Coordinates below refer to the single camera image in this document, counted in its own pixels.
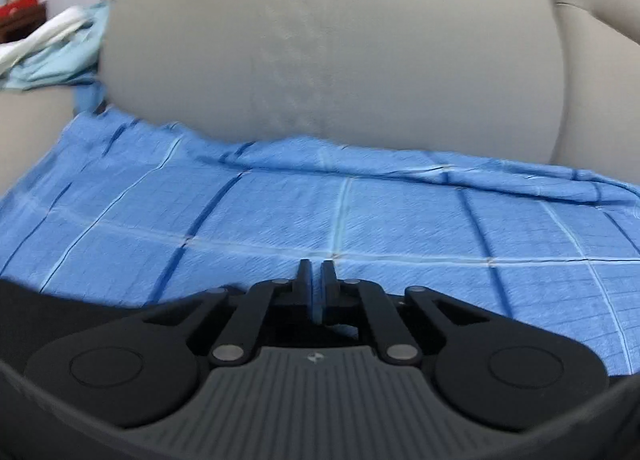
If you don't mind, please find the white cloth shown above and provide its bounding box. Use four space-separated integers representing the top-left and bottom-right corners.
0 7 88 76

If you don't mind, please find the dark wooden cabinet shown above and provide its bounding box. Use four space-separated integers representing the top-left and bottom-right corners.
0 0 49 44

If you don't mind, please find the blue checked blanket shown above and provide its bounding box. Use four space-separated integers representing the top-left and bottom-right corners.
0 107 640 377

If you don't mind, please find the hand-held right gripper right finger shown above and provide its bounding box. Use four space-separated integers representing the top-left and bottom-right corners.
320 260 485 366

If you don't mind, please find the grey sofa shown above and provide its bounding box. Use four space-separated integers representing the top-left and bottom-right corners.
0 0 640 201

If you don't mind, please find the red box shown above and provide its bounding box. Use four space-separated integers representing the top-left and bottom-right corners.
0 0 40 16

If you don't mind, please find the light teal cloth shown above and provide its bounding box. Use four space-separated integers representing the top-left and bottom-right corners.
0 1 110 91

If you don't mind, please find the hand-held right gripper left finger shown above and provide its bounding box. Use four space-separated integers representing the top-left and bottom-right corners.
142 259 314 367

